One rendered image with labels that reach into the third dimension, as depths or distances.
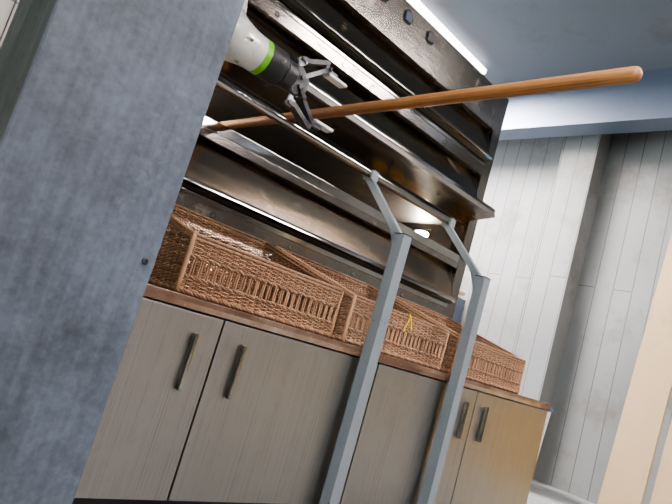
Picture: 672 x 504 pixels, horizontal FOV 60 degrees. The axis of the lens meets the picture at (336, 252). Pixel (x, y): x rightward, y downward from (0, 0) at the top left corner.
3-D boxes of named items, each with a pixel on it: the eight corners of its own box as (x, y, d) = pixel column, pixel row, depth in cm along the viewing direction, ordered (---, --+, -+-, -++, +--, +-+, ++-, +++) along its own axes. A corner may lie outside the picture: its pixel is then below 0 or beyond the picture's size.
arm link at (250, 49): (206, 55, 134) (234, 17, 130) (197, 31, 142) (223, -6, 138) (253, 85, 143) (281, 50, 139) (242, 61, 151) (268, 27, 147)
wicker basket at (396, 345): (250, 315, 214) (272, 243, 218) (350, 345, 252) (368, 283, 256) (342, 341, 179) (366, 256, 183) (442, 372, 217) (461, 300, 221)
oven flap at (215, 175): (121, 159, 179) (133, 105, 187) (448, 303, 297) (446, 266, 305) (128, 154, 176) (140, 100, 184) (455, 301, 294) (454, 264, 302)
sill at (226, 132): (134, 96, 187) (138, 84, 187) (449, 261, 305) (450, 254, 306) (142, 94, 182) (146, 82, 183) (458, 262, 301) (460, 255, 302)
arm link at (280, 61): (269, 71, 140) (280, 37, 141) (242, 77, 149) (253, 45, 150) (288, 84, 144) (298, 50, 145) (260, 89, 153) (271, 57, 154)
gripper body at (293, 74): (275, 57, 152) (301, 75, 158) (265, 86, 151) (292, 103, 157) (293, 52, 146) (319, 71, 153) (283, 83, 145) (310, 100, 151)
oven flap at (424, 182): (193, 12, 175) (159, 35, 189) (494, 217, 293) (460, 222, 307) (194, 5, 176) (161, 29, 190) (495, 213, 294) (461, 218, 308)
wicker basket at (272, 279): (97, 269, 175) (128, 183, 180) (244, 313, 213) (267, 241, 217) (173, 291, 140) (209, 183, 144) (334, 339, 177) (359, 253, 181)
